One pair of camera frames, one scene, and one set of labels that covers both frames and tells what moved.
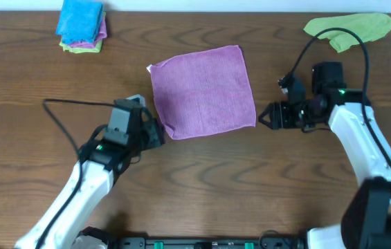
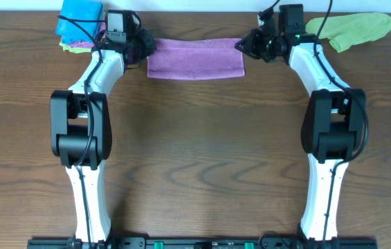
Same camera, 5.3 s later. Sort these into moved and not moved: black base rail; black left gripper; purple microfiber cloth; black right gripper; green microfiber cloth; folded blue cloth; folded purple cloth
Moved: black right gripper; purple microfiber cloth; black left gripper
Not moved: black base rail; folded blue cloth; folded purple cloth; green microfiber cloth
